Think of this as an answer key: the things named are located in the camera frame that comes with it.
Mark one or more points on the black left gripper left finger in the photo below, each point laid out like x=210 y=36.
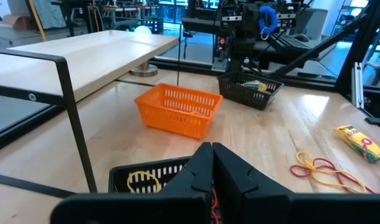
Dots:
x=199 y=174

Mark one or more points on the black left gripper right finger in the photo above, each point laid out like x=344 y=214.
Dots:
x=233 y=180

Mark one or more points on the blue coil wristband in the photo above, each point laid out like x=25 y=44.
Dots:
x=272 y=14

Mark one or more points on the yellow rubber band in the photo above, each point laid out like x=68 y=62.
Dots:
x=302 y=152
x=143 y=172

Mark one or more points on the orange plastic basket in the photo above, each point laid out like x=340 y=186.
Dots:
x=177 y=119

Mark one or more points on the black plastic basket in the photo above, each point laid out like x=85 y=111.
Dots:
x=115 y=182
x=246 y=98

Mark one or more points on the white globe desk lamp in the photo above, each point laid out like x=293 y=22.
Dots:
x=143 y=70

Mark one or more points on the silver aluminium bar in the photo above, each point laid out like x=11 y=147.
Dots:
x=358 y=87

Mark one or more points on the black table clamp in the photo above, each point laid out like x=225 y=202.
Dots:
x=378 y=120

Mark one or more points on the wooden shelf riser black legs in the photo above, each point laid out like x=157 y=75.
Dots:
x=84 y=59

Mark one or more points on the brown cardboard box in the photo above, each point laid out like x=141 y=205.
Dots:
x=15 y=21

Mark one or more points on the black aluminium rig frame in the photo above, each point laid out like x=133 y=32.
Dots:
x=358 y=46

